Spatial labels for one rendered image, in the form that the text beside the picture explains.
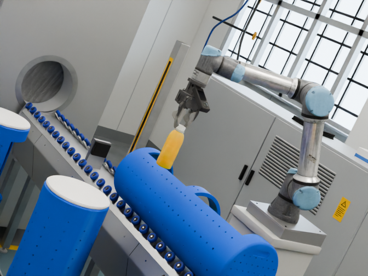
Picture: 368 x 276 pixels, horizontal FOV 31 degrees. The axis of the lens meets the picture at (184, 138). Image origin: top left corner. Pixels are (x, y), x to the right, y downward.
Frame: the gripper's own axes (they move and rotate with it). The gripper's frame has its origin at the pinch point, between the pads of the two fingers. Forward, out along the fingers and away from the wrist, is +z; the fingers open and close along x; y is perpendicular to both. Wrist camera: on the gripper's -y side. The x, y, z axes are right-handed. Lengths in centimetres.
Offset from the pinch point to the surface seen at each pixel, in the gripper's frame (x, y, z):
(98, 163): -17, 72, 47
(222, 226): -5.4, -41.6, 23.1
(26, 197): -22, 140, 103
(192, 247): 0, -37, 35
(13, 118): 29, 89, 40
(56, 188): 38, 7, 41
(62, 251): 32, -4, 62
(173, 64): -44, 85, -14
